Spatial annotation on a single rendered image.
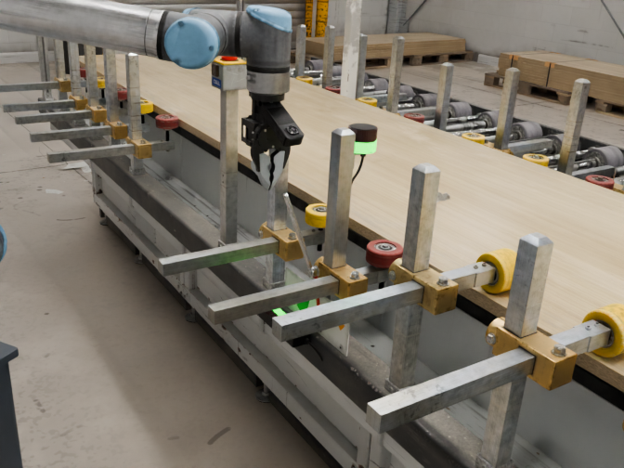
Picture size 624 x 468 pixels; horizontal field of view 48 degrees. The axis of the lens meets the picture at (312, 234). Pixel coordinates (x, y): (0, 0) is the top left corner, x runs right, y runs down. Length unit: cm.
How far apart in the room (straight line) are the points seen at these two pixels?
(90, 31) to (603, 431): 116
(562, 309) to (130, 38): 93
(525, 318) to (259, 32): 75
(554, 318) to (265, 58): 74
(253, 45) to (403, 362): 69
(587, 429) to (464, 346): 31
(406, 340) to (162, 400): 139
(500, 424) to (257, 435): 132
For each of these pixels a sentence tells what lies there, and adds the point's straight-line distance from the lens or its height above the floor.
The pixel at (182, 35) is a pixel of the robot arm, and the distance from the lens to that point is 131.
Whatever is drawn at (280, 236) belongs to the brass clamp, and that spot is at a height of 86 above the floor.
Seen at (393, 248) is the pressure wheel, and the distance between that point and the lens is 152.
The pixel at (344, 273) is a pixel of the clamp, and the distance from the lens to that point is 147.
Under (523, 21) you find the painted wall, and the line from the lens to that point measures 1014.
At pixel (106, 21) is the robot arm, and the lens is 136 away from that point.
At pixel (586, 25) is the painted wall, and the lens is 958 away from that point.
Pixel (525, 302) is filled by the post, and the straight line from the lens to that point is 109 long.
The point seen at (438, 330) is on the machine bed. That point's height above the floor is 72.
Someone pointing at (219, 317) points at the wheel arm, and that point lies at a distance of 134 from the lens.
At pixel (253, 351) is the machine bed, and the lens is 251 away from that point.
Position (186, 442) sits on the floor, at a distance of 239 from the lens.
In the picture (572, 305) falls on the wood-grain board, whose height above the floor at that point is 90.
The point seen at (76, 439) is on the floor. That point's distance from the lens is 245.
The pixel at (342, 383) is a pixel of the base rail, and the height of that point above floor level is 65.
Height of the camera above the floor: 151
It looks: 23 degrees down
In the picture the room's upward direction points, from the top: 3 degrees clockwise
